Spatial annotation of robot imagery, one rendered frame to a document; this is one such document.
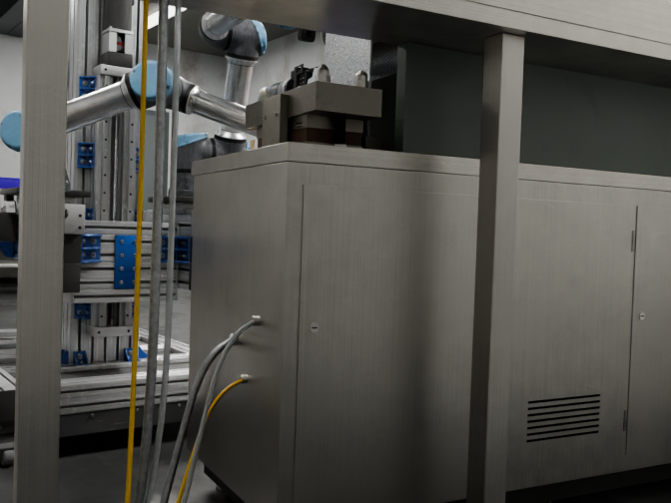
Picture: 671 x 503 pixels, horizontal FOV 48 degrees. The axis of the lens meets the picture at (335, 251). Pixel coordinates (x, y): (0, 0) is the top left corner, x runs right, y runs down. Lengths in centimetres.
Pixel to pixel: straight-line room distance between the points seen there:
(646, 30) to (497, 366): 83
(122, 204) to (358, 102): 128
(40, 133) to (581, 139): 131
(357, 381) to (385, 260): 27
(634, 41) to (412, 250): 68
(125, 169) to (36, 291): 152
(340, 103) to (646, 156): 93
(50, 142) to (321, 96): 60
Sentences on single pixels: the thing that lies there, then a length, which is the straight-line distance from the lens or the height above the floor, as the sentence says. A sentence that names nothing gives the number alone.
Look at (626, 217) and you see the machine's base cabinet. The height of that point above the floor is 78.
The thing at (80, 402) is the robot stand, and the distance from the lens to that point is 245.
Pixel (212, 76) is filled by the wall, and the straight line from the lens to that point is 1053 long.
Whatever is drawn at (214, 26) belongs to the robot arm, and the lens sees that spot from 252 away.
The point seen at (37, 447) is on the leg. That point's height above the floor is 38.
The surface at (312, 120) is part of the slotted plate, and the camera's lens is 163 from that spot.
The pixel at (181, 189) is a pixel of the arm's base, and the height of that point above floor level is 85.
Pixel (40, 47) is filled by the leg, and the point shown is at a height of 98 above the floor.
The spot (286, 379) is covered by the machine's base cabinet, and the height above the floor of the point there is 41.
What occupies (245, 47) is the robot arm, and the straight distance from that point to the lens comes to 266.
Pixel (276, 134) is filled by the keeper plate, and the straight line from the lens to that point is 169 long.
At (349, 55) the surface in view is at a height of 115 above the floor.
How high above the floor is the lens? 73
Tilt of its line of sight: 2 degrees down
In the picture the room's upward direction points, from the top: 2 degrees clockwise
